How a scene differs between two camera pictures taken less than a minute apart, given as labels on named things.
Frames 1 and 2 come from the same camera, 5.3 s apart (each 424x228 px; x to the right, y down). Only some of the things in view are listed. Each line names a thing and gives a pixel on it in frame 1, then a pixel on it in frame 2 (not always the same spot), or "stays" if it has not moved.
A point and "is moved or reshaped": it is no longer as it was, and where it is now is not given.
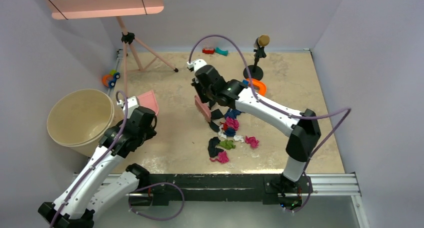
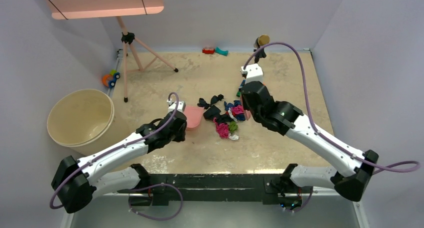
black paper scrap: [213, 125] is moved or reshaped
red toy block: [208, 50] stays
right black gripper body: [206, 95] to [256, 115]
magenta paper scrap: [233, 123] is moved or reshaped
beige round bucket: [79, 118] stays
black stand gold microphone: [256, 71] stays
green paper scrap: [227, 144] to [233, 126]
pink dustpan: [148, 100] to [193, 114]
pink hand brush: [203, 108] is moved or reshaped
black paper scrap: [216, 114] stays
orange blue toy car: [110, 80] stays
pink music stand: [66, 3] stays
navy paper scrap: [233, 113] is moved or reshaped
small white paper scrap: [238, 137] is moved or reshaped
